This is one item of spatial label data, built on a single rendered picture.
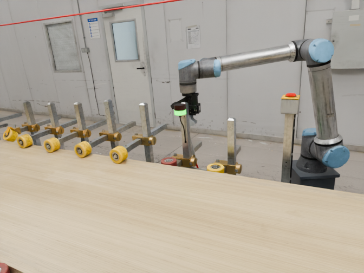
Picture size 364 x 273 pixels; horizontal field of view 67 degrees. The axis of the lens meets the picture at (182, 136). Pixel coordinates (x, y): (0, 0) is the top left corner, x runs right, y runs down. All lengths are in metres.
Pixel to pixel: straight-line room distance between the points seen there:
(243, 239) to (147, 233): 0.30
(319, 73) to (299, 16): 2.29
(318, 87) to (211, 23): 2.76
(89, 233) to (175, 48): 3.76
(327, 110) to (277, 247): 0.99
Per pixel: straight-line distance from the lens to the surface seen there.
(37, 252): 1.00
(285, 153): 1.33
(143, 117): 1.54
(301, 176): 1.93
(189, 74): 1.41
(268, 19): 3.93
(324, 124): 1.72
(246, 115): 4.15
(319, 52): 1.59
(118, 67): 5.23
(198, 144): 1.70
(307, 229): 0.97
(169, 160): 1.39
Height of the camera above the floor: 1.48
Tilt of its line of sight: 19 degrees down
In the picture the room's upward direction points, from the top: 4 degrees counter-clockwise
